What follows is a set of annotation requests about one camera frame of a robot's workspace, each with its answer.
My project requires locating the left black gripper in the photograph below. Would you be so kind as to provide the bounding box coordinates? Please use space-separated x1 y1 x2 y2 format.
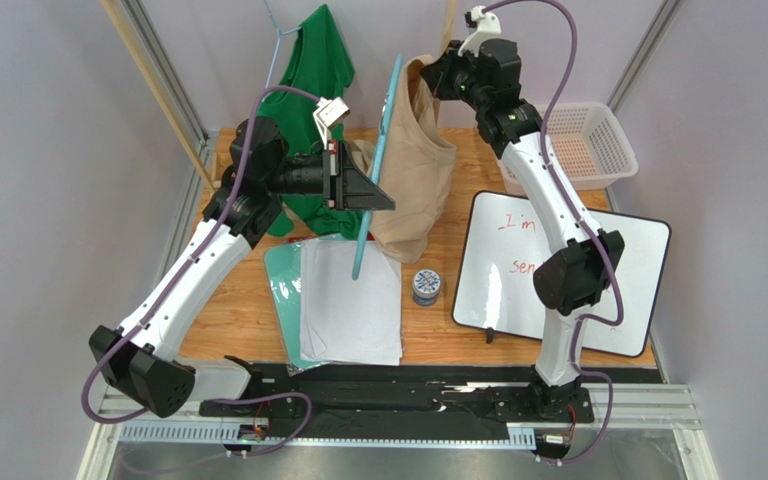
264 140 395 211

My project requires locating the light blue hanger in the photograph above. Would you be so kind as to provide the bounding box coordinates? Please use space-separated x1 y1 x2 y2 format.
352 54 403 280

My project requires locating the beige t shirt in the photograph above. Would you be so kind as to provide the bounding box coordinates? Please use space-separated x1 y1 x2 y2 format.
369 54 456 264

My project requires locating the green t shirt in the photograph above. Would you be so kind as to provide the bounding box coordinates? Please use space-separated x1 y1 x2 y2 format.
258 5 362 239

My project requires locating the blue wire hanger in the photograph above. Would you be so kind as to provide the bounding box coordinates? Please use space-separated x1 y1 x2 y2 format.
262 0 302 88

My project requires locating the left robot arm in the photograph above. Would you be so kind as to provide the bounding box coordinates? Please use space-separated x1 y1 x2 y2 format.
88 116 395 418

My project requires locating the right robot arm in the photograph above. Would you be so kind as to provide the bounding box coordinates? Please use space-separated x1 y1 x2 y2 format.
421 39 625 403

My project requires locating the teal plastic folder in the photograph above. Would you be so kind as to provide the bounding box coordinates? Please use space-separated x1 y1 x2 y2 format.
263 234 344 375

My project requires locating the small round tin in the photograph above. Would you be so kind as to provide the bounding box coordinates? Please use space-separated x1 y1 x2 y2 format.
412 269 443 307

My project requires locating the white paper stack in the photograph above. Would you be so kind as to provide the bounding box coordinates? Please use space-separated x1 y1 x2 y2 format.
300 240 403 366

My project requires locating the white plastic basket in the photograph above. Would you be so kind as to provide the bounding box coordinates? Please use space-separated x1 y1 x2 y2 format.
497 101 640 196

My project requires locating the white whiteboard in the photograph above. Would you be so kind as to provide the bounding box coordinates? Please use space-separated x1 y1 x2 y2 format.
452 191 671 357

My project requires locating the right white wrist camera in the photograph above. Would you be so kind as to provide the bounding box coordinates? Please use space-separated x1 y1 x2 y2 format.
457 6 502 57

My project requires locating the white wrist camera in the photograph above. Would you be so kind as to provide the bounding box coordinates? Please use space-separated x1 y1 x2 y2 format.
312 97 350 146
457 6 502 57

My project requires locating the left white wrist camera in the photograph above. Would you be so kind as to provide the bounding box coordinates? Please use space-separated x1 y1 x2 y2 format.
312 97 350 146

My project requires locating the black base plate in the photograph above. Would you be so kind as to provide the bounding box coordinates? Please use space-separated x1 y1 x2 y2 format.
199 363 595 441

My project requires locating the wooden clothes rack frame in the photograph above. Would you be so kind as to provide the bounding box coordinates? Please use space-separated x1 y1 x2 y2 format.
99 0 460 236

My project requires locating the aluminium frame rail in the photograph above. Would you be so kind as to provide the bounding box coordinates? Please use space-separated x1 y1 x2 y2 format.
77 0 718 480

